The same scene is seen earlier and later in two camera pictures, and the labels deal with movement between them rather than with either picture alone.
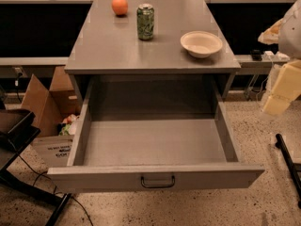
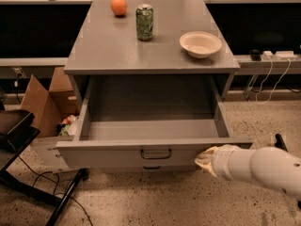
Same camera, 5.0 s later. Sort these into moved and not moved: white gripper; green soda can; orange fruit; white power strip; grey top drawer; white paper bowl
Moved: white gripper; grey top drawer
Not moved: white power strip; white paper bowl; green soda can; orange fruit
